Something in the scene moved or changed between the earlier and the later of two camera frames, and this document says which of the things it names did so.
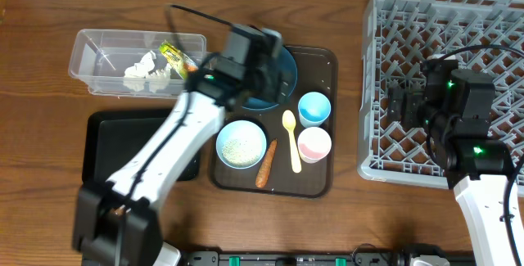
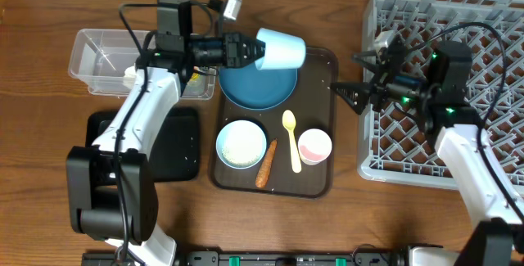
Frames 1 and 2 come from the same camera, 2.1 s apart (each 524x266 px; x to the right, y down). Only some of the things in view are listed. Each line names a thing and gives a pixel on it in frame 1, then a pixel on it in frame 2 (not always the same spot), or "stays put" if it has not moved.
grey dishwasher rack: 403,29 stays put
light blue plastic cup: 313,107 → 282,51
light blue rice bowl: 241,144 stays put
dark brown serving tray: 289,151 stays put
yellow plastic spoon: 288,119 stays put
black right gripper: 412,101 → 363,92
